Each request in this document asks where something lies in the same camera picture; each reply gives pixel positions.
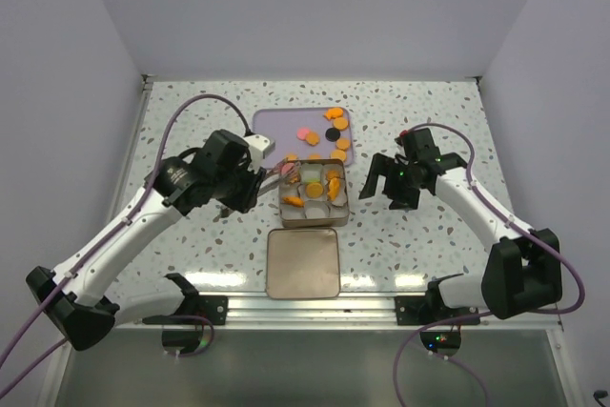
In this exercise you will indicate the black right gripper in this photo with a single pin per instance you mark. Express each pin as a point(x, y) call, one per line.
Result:
point(393, 181)

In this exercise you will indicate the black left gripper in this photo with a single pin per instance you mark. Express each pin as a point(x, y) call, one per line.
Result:
point(250, 191)

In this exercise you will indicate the orange fish cookie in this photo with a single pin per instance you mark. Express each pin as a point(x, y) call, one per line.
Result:
point(334, 186)
point(293, 201)
point(333, 113)

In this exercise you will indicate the pink round cookie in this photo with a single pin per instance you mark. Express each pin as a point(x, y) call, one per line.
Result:
point(288, 168)
point(302, 132)

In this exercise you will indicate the orange swirl cookie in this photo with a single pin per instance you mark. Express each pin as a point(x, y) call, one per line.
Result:
point(332, 174)

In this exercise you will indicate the yellow sandwich cookie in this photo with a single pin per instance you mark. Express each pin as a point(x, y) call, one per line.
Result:
point(314, 190)

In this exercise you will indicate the gold tin lid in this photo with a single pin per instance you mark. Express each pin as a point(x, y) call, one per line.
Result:
point(302, 264)

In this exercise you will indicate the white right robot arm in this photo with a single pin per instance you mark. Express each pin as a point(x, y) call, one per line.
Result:
point(522, 272)

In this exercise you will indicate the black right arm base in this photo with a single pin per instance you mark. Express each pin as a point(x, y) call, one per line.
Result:
point(419, 310)

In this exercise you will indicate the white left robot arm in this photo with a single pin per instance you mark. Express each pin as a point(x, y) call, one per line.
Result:
point(227, 168)

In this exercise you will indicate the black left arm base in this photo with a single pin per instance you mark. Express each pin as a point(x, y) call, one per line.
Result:
point(212, 307)

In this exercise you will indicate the orange flower cookie right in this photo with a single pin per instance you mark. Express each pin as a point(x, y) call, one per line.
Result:
point(343, 144)

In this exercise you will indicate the yellow round dotted cookie lower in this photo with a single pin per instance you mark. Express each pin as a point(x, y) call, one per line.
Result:
point(339, 154)

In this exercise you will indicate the yellow round dotted cookie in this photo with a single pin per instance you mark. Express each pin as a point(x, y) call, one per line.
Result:
point(339, 154)
point(341, 123)

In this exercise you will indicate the gold cookie tin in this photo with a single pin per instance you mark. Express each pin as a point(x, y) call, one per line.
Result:
point(319, 212)

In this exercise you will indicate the black sandwich cookie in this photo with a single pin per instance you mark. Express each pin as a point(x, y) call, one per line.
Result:
point(332, 134)

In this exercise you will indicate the yellow round dotted cookie upper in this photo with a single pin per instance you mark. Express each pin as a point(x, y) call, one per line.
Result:
point(341, 123)

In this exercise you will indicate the lilac plastic tray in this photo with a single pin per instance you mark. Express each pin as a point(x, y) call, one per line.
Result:
point(281, 126)

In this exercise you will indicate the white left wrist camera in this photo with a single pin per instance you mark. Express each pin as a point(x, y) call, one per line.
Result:
point(260, 146)

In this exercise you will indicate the aluminium front rail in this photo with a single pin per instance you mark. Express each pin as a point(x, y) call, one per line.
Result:
point(364, 311)

